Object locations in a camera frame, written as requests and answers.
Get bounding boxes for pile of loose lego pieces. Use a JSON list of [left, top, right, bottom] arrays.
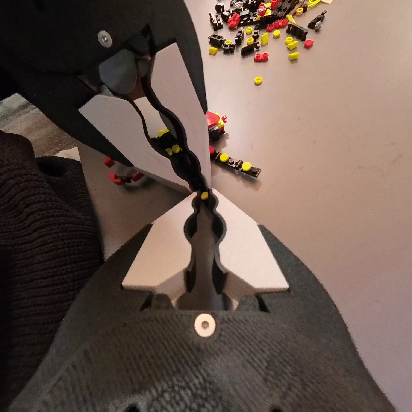
[[208, 0, 335, 63]]

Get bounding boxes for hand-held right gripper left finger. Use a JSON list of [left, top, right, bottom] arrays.
[[122, 192, 201, 306]]

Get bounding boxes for black lego strip yellow studs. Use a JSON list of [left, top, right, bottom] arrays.
[[151, 127, 210, 201]]

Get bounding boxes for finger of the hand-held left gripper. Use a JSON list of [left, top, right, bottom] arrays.
[[79, 93, 194, 194], [143, 42, 212, 192]]

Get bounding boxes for red and black lego part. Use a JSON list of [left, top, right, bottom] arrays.
[[108, 171, 145, 186]]

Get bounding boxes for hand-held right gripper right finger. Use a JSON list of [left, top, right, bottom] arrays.
[[209, 190, 289, 309]]

